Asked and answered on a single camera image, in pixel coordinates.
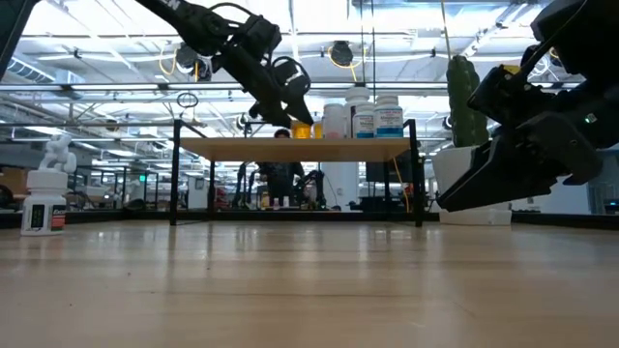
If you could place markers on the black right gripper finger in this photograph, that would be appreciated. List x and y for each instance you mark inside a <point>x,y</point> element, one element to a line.
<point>508,96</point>
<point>498,179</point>

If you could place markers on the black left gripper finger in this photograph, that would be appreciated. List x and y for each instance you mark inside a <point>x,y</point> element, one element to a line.
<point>273,113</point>
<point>300,108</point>

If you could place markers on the orange pill bottle white cap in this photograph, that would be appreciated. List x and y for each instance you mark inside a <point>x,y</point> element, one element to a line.
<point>302,131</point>
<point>317,131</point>

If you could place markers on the translucent white bottle pink contents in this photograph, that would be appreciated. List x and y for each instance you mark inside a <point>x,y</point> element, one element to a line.
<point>333,123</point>

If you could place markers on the white Excedrin bottle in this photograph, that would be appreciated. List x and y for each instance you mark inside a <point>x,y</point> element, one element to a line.
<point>46,193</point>

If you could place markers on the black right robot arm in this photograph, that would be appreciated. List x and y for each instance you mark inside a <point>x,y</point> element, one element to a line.
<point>580,38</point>

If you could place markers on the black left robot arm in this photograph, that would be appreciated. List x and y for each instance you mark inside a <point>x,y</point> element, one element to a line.
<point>188,19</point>

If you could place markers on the black background robot arm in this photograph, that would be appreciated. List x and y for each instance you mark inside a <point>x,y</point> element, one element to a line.
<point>314,188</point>
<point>244,188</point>

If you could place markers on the wooden shelf black metal legs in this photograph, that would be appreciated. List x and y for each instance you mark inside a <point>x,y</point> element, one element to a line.
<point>290,149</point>

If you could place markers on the white planter pot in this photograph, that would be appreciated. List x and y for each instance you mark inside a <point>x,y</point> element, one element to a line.
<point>450,169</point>

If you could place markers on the green cactus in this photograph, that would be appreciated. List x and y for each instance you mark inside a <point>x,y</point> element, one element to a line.
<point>457,96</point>

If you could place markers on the white bottle purple label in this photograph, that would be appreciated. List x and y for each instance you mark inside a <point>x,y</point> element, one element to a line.
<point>357,94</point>

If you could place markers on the person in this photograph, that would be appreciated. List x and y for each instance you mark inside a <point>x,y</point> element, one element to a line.
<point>280,179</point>

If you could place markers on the black overhead beam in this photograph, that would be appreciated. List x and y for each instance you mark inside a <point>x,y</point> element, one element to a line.
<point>145,86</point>

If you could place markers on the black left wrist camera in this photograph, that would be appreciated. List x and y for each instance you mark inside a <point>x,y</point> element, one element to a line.
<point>261,36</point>

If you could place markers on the black table frame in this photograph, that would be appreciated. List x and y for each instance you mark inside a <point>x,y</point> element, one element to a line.
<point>97,218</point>

